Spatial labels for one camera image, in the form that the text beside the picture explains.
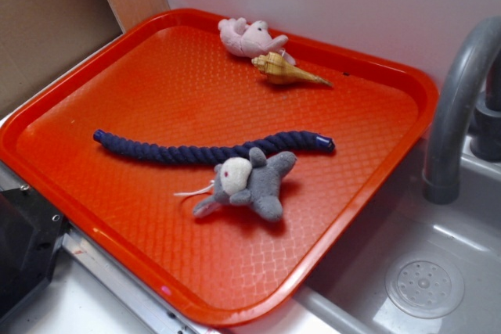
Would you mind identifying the dark blue twisted rope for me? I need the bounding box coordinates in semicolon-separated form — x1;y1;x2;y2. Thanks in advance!
92;128;337;166

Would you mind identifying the clear sink drain cover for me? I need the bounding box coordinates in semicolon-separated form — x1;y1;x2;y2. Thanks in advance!
384;252;465;319

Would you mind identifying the dark grey faucet handle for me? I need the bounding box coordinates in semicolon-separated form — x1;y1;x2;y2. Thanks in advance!
470;91;500;162

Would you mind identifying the pink plush toy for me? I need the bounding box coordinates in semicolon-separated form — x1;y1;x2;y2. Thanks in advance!
218;17;296;66

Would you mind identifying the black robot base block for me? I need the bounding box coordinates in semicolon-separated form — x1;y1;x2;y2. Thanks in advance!
1;185;67;322

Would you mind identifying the grey plush mouse toy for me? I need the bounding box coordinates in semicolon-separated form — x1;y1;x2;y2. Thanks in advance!
177;147;297;222

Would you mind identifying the grey plastic toy sink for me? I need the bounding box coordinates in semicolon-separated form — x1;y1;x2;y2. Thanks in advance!
296;143;500;333

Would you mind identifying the orange plastic tray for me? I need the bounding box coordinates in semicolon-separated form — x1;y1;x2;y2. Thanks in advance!
1;9;438;328

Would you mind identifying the grey plastic faucet spout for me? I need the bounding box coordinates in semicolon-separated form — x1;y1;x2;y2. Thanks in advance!
423;16;500;204

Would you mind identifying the metal rail strip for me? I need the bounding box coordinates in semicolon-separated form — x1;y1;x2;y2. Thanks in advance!
1;166;211;333

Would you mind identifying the tan spiral seashell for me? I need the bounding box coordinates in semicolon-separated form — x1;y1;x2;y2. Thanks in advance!
251;52;333;88

